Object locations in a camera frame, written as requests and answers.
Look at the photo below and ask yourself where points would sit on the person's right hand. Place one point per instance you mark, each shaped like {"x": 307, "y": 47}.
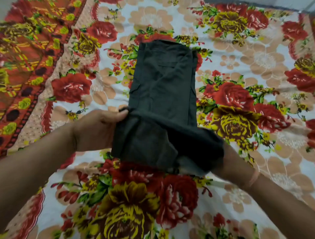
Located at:
{"x": 227, "y": 167}

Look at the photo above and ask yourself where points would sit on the person's right forearm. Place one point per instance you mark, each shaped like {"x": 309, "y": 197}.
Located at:
{"x": 283, "y": 209}

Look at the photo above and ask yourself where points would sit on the dark green garment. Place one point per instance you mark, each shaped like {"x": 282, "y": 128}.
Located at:
{"x": 162, "y": 108}

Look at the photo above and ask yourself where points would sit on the floral bedsheet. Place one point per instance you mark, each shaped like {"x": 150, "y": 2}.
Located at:
{"x": 221, "y": 98}

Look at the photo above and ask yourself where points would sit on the person's left hand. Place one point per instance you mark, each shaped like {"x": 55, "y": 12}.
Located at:
{"x": 94, "y": 130}

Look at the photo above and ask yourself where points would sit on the pink wrist thread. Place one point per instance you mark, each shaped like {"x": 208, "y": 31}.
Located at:
{"x": 253, "y": 179}

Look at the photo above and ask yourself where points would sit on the person's left thumb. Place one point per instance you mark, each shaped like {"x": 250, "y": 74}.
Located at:
{"x": 115, "y": 114}

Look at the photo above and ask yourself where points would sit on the person's left forearm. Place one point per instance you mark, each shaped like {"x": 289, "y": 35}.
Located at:
{"x": 32, "y": 170}

